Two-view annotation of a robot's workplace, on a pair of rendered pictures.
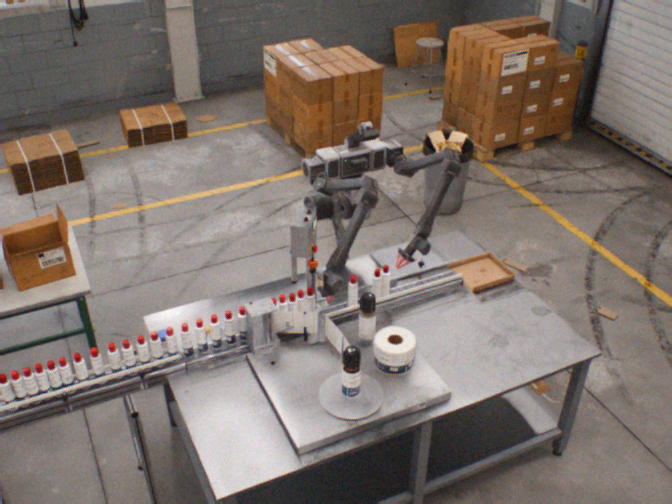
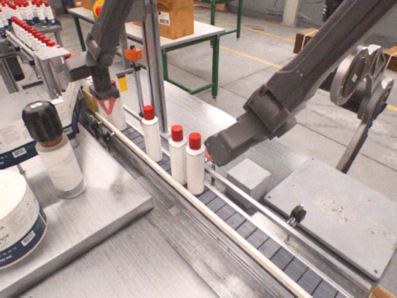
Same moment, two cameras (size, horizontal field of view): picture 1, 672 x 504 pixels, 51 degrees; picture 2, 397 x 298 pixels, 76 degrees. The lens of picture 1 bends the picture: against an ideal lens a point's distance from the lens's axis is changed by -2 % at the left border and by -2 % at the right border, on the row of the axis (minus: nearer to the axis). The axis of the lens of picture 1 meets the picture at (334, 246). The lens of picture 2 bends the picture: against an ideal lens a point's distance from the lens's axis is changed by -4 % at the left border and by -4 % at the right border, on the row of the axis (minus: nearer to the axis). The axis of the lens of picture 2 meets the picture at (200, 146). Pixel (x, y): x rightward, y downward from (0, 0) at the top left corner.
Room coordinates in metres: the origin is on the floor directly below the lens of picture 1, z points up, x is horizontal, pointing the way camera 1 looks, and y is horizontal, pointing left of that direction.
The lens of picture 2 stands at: (3.05, -0.82, 1.49)
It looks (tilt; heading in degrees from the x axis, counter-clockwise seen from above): 39 degrees down; 73
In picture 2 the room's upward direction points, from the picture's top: straight up
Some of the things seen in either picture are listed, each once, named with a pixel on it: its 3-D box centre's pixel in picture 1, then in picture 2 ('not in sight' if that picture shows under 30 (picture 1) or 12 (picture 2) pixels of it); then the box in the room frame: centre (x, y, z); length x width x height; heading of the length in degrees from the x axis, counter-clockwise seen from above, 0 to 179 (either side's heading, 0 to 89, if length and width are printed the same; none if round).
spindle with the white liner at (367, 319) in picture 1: (367, 318); (56, 151); (2.82, -0.17, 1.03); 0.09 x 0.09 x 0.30
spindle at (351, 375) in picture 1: (351, 372); not in sight; (2.42, -0.08, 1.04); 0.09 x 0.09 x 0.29
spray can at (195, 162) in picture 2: (385, 281); (195, 164); (3.19, -0.28, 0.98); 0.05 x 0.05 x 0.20
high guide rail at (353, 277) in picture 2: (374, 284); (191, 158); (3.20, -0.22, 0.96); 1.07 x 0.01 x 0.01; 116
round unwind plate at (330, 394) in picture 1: (350, 395); not in sight; (2.42, -0.08, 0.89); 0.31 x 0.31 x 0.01
